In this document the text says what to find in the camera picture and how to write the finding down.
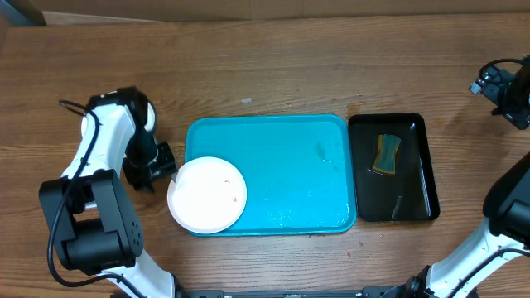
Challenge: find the pink plate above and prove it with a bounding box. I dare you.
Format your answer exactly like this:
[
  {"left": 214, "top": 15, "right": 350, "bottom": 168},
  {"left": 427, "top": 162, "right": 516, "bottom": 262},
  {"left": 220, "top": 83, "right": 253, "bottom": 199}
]
[{"left": 167, "top": 156, "right": 247, "bottom": 234}]

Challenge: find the white plate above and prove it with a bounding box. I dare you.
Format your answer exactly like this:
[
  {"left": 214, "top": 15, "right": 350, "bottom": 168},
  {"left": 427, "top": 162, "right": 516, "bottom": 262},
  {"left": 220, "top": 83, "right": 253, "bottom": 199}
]
[{"left": 80, "top": 101, "right": 157, "bottom": 137}]

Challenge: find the green yellow sponge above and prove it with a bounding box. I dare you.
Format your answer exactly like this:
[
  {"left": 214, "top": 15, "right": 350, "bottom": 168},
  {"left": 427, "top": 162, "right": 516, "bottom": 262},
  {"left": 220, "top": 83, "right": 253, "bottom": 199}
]
[{"left": 370, "top": 134, "right": 401, "bottom": 176}]

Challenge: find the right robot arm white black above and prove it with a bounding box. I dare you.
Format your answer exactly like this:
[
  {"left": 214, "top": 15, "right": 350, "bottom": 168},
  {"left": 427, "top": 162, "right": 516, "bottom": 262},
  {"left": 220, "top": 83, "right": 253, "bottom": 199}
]
[{"left": 381, "top": 55, "right": 529, "bottom": 298}]

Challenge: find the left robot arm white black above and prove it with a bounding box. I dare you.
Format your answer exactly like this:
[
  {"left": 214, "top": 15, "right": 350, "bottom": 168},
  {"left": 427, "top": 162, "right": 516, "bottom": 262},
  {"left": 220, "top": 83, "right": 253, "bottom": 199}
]
[{"left": 39, "top": 87, "right": 186, "bottom": 297}]

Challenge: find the black water tray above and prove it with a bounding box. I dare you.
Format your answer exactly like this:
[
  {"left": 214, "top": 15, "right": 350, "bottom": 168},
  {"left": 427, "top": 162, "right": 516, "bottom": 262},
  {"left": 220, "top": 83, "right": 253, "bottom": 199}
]
[{"left": 348, "top": 113, "right": 441, "bottom": 222}]

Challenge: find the teal plastic tray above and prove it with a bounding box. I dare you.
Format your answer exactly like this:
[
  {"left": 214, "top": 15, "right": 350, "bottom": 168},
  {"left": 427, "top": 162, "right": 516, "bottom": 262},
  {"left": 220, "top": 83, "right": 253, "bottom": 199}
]
[{"left": 185, "top": 114, "right": 357, "bottom": 237}]

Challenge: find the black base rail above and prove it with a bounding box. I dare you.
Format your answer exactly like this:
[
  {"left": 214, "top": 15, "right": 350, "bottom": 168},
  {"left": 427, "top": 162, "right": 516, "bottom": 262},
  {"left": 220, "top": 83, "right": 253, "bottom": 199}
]
[{"left": 183, "top": 285, "right": 405, "bottom": 298}]

